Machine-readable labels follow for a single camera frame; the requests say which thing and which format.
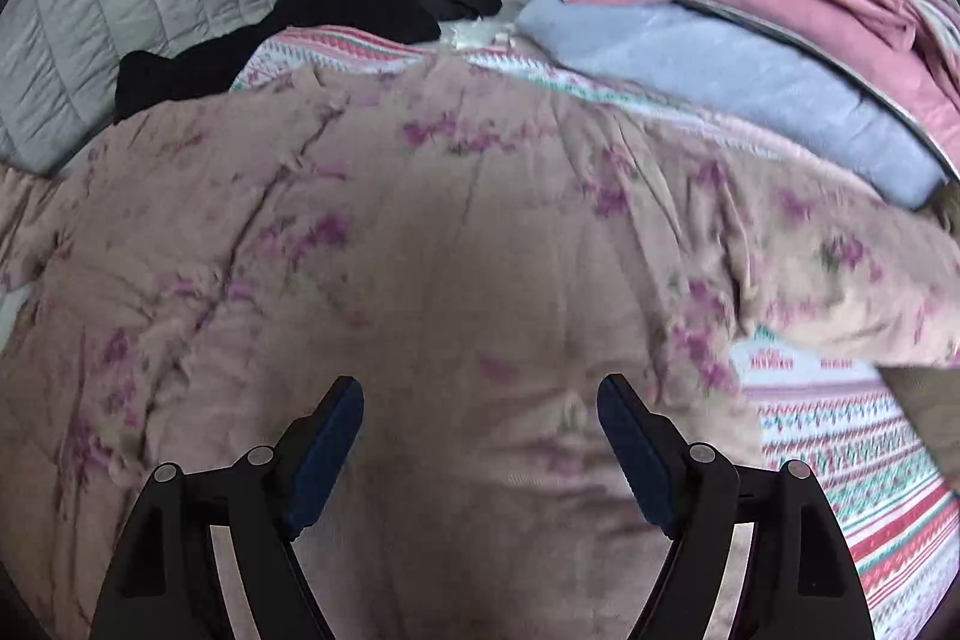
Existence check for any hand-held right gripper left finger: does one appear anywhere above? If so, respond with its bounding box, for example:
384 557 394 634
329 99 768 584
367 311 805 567
88 375 365 640

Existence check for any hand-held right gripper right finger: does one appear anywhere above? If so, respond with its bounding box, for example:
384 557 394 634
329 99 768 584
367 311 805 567
596 374 877 640

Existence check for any pink floral padded garment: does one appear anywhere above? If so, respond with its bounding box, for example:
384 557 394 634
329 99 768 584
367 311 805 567
0 62 960 640

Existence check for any patterned striped bed sheet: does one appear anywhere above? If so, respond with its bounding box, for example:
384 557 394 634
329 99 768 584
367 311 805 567
229 26 955 630

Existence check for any light blue pillow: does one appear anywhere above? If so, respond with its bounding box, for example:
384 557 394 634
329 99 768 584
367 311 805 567
516 0 947 210

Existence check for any black garment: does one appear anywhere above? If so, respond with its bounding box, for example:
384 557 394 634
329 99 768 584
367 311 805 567
114 0 503 122

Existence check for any grey quilted headboard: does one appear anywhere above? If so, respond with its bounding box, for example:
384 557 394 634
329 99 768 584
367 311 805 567
0 0 336 176

